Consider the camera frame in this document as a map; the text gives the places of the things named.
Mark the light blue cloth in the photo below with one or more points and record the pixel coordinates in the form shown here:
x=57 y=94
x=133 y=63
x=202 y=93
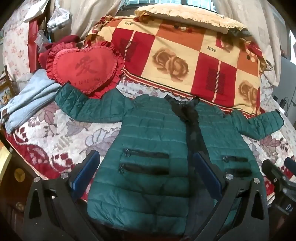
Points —
x=30 y=95

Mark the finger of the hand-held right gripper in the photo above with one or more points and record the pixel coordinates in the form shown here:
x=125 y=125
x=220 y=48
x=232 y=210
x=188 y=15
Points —
x=272 y=171
x=290 y=162

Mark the green quilted jacket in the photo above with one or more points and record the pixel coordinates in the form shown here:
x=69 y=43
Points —
x=143 y=139

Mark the pink floral cloth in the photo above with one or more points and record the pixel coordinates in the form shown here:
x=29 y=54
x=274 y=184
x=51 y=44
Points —
x=16 y=41

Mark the clear plastic bag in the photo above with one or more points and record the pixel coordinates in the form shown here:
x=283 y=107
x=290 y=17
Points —
x=57 y=23

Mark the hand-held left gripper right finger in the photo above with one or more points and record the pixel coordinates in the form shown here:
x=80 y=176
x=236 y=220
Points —
x=205 y=173

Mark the beige frilled pillow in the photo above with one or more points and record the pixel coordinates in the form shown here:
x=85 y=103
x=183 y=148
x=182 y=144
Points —
x=185 y=14

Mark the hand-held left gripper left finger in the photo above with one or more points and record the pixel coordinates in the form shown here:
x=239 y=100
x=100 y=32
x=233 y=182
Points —
x=86 y=171

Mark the beige curtain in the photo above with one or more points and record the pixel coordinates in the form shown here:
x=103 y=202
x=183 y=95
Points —
x=266 y=23
x=92 y=16

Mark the window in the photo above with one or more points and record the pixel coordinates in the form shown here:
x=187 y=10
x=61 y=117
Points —
x=161 y=2

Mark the red checkered rose quilt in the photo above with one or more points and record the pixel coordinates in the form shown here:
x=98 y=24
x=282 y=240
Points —
x=180 y=60

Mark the dark red cloth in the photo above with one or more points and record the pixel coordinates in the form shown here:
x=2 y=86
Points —
x=67 y=39

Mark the red heart-shaped frilled pillow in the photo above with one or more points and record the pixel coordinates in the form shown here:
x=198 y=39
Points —
x=85 y=67

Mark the dark wooden cabinet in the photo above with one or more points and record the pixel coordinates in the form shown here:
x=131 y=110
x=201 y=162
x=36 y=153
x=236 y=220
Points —
x=13 y=185

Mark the floral bedspread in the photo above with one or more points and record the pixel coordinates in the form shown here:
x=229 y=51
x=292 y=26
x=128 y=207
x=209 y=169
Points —
x=69 y=139

